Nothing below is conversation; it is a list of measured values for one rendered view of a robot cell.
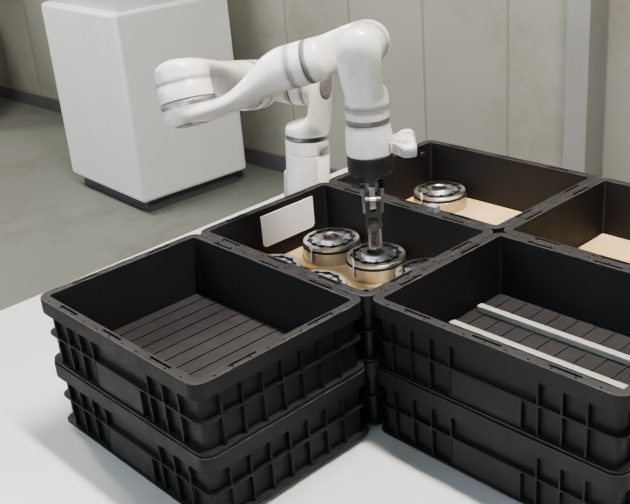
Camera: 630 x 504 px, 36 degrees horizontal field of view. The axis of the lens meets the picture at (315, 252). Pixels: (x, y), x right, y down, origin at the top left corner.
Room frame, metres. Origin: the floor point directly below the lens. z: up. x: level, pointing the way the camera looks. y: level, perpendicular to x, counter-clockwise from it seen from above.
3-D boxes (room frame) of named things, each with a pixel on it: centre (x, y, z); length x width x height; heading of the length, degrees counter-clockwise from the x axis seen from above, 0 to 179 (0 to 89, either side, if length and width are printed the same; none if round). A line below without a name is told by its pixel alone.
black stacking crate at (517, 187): (1.64, -0.27, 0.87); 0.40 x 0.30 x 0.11; 41
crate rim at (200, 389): (1.24, 0.18, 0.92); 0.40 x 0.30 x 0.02; 41
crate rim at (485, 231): (1.44, -0.05, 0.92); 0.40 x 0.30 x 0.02; 41
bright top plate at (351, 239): (1.57, -0.03, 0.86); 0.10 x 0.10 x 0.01
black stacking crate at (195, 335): (1.24, 0.18, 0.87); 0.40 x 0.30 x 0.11; 41
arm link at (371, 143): (1.46, -0.12, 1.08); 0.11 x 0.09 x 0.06; 86
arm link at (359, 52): (1.45, -0.10, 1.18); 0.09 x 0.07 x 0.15; 162
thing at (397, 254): (1.49, -0.10, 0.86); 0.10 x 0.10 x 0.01
